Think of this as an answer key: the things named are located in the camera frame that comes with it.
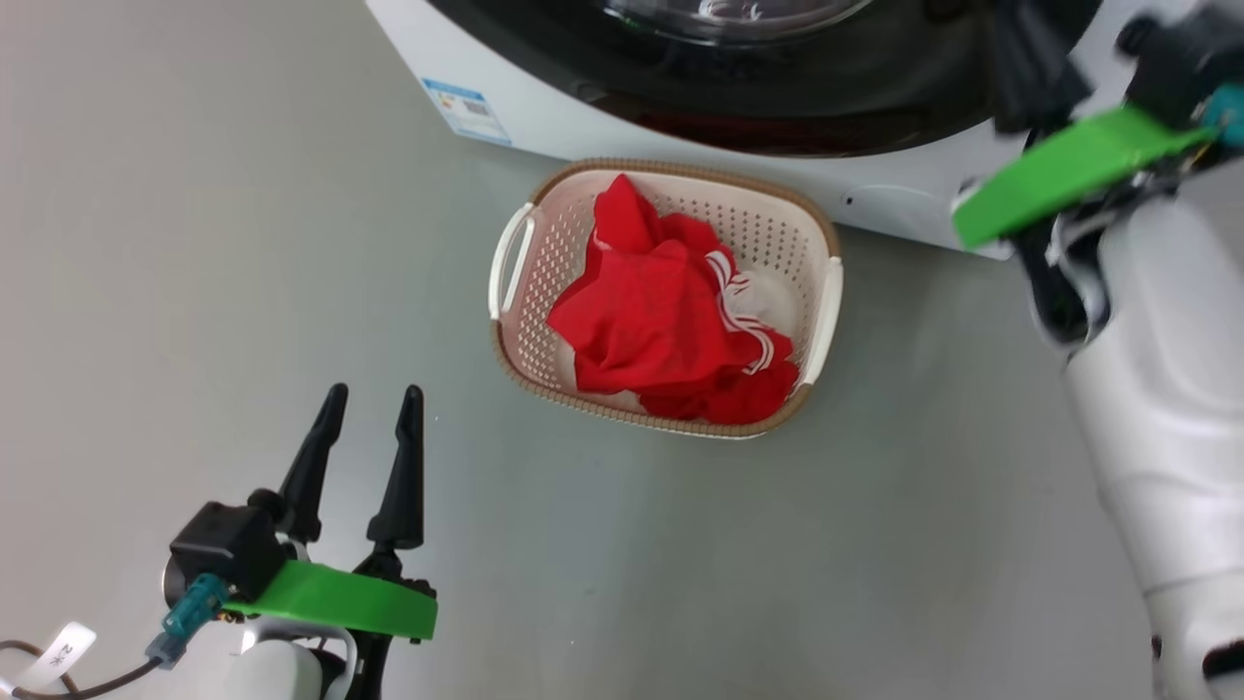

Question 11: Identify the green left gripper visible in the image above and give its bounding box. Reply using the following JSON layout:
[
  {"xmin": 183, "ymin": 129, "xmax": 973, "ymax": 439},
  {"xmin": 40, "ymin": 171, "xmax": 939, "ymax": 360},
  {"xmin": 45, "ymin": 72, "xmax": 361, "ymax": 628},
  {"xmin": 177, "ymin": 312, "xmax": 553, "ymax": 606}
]
[{"xmin": 223, "ymin": 383, "xmax": 439, "ymax": 642}]

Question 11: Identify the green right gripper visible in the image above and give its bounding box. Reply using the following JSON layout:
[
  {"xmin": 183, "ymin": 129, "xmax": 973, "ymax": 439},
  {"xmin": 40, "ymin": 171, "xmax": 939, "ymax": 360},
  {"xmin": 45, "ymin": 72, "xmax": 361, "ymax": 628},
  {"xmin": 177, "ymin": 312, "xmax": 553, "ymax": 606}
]
[{"xmin": 951, "ymin": 0, "xmax": 1217, "ymax": 250}]

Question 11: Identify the washing machine door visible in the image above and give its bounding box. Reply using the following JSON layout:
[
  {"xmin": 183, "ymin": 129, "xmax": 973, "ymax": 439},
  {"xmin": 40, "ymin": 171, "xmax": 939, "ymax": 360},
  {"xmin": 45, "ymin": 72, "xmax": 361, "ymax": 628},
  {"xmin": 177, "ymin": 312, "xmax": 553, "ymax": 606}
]
[{"xmin": 426, "ymin": 0, "xmax": 1105, "ymax": 158}]

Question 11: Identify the red garment with white stripes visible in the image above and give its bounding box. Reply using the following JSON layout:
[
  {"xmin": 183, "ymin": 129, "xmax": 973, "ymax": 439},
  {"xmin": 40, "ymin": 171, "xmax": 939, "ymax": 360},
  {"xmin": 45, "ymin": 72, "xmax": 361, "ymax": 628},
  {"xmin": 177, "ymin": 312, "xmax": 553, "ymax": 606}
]
[{"xmin": 546, "ymin": 174, "xmax": 798, "ymax": 395}]

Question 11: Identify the cream perforated laundry basket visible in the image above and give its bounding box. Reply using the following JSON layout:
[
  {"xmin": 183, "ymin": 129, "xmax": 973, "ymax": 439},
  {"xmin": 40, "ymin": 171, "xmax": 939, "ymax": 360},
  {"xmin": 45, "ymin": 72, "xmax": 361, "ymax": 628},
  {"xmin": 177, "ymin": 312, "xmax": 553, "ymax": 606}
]
[{"xmin": 488, "ymin": 157, "xmax": 845, "ymax": 441}]

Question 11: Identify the white washing machine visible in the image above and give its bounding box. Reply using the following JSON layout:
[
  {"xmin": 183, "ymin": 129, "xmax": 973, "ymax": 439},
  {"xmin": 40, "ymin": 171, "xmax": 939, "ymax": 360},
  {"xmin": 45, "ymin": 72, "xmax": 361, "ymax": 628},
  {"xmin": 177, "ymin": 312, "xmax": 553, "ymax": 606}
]
[{"xmin": 364, "ymin": 0, "xmax": 1244, "ymax": 262}]

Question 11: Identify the round white filter cover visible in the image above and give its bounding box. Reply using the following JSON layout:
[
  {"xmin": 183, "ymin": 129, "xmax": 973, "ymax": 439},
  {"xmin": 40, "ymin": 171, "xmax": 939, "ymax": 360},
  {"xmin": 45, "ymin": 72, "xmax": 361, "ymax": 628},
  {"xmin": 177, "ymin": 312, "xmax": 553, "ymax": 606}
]
[{"xmin": 840, "ymin": 183, "xmax": 963, "ymax": 236}]

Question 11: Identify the blue energy label sticker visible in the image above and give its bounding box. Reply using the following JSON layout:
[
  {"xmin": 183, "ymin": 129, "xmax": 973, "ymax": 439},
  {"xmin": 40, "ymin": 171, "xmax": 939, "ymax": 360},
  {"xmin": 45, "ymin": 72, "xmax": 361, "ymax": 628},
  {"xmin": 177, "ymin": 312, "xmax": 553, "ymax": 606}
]
[{"xmin": 422, "ymin": 79, "xmax": 514, "ymax": 148}]

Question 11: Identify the teal right cable connector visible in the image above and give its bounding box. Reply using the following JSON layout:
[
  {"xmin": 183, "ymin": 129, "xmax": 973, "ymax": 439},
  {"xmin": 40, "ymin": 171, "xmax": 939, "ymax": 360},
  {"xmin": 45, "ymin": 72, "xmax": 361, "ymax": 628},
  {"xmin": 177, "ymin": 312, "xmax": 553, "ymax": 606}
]
[{"xmin": 1200, "ymin": 82, "xmax": 1244, "ymax": 149}]

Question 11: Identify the teal cable connector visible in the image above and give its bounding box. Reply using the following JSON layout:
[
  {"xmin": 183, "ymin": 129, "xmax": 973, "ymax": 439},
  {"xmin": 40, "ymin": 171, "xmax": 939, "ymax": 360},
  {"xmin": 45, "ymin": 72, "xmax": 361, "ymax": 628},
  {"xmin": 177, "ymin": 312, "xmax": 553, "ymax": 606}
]
[
  {"xmin": 145, "ymin": 573, "xmax": 231, "ymax": 671},
  {"xmin": 1200, "ymin": 82, "xmax": 1244, "ymax": 149}
]

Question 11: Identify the teal left cable connector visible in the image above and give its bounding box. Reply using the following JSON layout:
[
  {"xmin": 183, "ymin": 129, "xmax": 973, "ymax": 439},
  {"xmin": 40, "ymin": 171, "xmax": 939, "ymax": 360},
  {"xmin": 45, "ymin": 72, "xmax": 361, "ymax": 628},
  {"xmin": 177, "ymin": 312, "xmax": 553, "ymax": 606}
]
[{"xmin": 145, "ymin": 573, "xmax": 231, "ymax": 671}]

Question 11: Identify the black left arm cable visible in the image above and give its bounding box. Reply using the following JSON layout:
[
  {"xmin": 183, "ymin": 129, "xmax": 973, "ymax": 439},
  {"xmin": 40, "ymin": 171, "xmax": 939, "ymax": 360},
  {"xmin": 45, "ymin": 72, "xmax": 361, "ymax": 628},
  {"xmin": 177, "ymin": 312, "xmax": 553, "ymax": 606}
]
[{"xmin": 0, "ymin": 639, "xmax": 162, "ymax": 700}]

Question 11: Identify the white cable tag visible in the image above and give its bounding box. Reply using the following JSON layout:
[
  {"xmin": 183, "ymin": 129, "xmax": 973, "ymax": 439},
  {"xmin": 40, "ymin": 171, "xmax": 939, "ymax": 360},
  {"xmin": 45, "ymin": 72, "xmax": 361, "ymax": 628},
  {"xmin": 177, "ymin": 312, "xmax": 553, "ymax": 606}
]
[{"xmin": 17, "ymin": 621, "xmax": 99, "ymax": 693}]

